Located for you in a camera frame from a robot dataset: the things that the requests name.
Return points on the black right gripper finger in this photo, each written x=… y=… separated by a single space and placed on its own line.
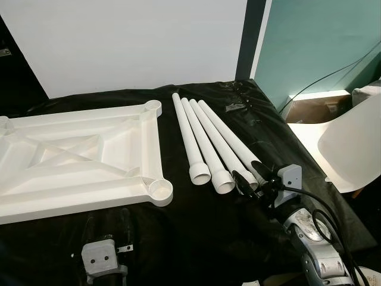
x=244 y=183
x=268 y=173

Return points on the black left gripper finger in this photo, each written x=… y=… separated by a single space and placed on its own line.
x=125 y=221
x=92 y=226

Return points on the white plastic table top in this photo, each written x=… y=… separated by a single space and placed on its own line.
x=77 y=155

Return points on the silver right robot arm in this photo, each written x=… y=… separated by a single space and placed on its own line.
x=303 y=229

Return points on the black plastic cover sheet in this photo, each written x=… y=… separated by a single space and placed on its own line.
x=196 y=238

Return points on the white plastic shell chair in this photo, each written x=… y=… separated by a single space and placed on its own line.
x=351 y=149

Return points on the white shoe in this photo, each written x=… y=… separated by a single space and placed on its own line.
x=368 y=277

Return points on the light grey cushion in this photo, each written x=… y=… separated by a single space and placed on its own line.
x=366 y=92

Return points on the large white board panel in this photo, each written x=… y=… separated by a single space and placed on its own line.
x=131 y=42

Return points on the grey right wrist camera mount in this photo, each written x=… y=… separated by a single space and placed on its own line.
x=290 y=182

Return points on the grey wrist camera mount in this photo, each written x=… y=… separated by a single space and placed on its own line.
x=100 y=256
x=290 y=182

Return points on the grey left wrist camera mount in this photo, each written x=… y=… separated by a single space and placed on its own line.
x=100 y=256

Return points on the small grey wall plate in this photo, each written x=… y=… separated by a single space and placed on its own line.
x=5 y=52

